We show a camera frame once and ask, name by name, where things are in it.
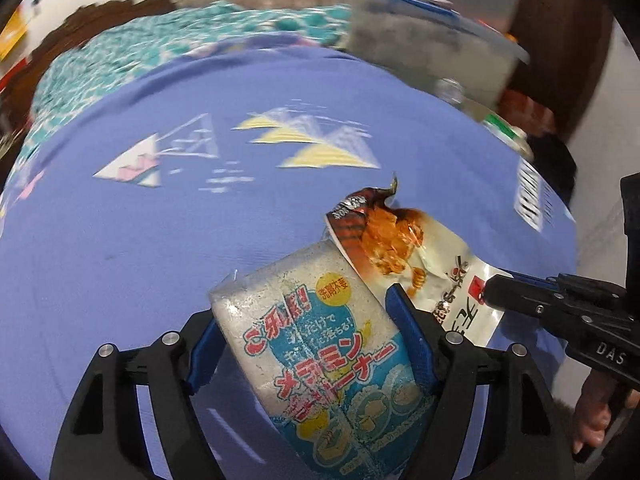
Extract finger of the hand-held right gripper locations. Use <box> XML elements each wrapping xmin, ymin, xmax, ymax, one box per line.
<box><xmin>482</xmin><ymin>271</ymin><xmax>572</xmax><ymax>332</ymax></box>

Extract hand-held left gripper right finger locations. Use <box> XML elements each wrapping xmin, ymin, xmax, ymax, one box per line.
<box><xmin>385</xmin><ymin>284</ymin><xmax>571</xmax><ymax>480</ymax></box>

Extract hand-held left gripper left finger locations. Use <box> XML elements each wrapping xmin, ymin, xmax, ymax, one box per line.
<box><xmin>50</xmin><ymin>310</ymin><xmax>222</xmax><ymax>480</ymax></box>

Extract orange and white snack wrapper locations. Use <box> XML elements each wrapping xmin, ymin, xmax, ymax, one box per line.
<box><xmin>325</xmin><ymin>172</ymin><xmax>506</xmax><ymax>348</ymax></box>

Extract white sponge packet blue print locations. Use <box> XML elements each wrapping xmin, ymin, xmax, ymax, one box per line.
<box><xmin>209</xmin><ymin>240</ymin><xmax>436</xmax><ymax>480</ymax></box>

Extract clear plastic tea bottle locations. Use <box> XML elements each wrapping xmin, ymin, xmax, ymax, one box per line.
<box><xmin>460</xmin><ymin>95</ymin><xmax>538</xmax><ymax>161</ymax></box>

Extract person's right hand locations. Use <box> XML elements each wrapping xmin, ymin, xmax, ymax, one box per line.
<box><xmin>571</xmin><ymin>374</ymin><xmax>623</xmax><ymax>456</ymax></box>

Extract black cloth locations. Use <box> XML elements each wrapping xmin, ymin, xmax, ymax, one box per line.
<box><xmin>530</xmin><ymin>135</ymin><xmax>581</xmax><ymax>206</ymax></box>

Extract orange shopping bag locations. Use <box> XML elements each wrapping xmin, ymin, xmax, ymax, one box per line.
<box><xmin>500</xmin><ymin>90</ymin><xmax>556</xmax><ymax>131</ymax></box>

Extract dark brown wooden furniture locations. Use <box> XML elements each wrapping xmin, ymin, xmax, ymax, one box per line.
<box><xmin>505</xmin><ymin>0</ymin><xmax>616</xmax><ymax>136</ymax></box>

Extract clear storage box blue latch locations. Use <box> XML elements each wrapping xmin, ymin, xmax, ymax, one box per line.
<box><xmin>342</xmin><ymin>0</ymin><xmax>531</xmax><ymax>106</ymax></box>

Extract teal patterned quilt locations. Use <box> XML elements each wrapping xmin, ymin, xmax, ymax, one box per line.
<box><xmin>0</xmin><ymin>2</ymin><xmax>351</xmax><ymax>161</ymax></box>

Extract carved wooden headboard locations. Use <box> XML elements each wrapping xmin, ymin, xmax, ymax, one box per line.
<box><xmin>45</xmin><ymin>2</ymin><xmax>176</xmax><ymax>51</ymax></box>

